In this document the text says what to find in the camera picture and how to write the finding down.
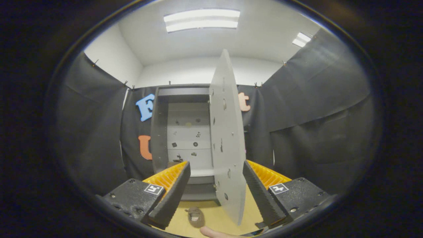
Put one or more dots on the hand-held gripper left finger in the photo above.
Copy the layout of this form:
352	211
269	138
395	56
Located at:
172	198

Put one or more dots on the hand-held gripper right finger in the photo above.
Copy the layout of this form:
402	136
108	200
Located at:
261	195

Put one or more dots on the brown fuzzy shoe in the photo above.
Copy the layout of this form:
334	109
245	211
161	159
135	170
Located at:
195	218

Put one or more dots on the grey shoe cabinet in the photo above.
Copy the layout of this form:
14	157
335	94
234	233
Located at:
160	132

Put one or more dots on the black backdrop cloth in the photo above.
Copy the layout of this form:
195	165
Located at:
92	132

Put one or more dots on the ceiling light panel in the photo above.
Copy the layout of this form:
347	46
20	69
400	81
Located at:
202	20
301	39

